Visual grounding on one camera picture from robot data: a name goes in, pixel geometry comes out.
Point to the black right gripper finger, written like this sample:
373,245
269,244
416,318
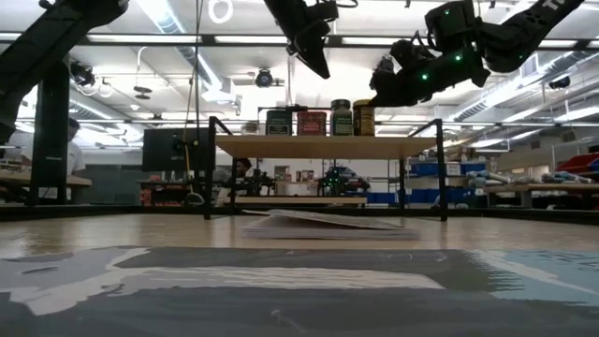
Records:
398,96

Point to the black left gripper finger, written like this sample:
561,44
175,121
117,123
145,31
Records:
314,51

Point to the yellow-lidded spice jar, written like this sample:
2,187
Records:
363,121

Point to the green-lidded spice jar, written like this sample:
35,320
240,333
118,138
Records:
341,121

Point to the red smoked paprika tin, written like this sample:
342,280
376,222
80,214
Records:
311,124

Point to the dark green oregano tin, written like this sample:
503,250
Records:
279,124

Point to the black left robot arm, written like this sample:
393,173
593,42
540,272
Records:
47,42

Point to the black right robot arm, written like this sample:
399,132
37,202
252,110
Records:
524,33

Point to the blue storage bin rack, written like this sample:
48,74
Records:
426,169

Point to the background robot with green lights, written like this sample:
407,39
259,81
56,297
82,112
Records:
341,182

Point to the black overhead crossbar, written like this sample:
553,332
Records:
187,38

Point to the person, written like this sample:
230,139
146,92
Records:
242,166
76,156

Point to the black background robot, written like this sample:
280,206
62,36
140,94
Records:
257,182

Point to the background wooden table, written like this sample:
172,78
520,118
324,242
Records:
299,200

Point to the background workbench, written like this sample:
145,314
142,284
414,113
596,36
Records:
538,188

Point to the Acadia picture book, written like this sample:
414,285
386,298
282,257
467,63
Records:
327,229

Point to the red storage bin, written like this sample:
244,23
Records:
580,165

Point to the black monitor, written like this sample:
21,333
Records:
164,150

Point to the Yellowstone picture book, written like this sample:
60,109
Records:
281,299

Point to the background side table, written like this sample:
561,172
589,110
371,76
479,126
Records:
79,181

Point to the black upright pillar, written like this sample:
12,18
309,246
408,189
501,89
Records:
49,140

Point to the wooden shelf with black frame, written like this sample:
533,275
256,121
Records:
323,147

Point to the black aluminium table frame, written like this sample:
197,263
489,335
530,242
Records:
515,214

